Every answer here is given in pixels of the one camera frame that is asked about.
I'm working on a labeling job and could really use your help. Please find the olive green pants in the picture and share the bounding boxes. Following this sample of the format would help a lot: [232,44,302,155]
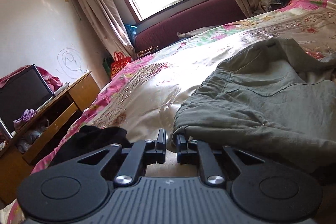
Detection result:
[174,38,335,173]

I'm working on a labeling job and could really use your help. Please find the floral satin bedspread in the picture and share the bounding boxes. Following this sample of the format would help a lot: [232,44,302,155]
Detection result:
[7,0,335,223]

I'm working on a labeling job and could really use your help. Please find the folded black garment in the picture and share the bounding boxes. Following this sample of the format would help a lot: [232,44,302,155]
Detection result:
[49,126,132,166]

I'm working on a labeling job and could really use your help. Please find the red shopping bag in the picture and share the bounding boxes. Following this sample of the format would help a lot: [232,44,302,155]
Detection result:
[110,52,133,78]

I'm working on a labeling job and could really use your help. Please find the pink cloth behind tv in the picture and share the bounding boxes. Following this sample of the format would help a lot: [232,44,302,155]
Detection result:
[0,65,63,92]

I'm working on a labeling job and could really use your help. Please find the blue plastic bag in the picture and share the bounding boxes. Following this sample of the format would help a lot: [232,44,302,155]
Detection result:
[125,24,137,47]

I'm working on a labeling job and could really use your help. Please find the wooden tv cabinet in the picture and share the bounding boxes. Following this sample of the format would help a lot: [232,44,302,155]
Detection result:
[1,73,100,205]

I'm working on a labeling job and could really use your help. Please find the purple cloth on cabinet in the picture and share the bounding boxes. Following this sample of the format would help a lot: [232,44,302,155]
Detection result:
[13,109,37,130]

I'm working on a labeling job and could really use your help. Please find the black television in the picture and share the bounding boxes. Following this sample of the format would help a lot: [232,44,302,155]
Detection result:
[0,64,54,132]

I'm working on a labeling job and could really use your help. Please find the maroon sofa bench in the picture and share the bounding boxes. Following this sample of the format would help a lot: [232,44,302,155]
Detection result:
[135,0,246,52]

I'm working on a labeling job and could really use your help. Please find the left beige curtain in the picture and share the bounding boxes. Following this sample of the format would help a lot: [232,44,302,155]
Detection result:
[77,0,137,60]

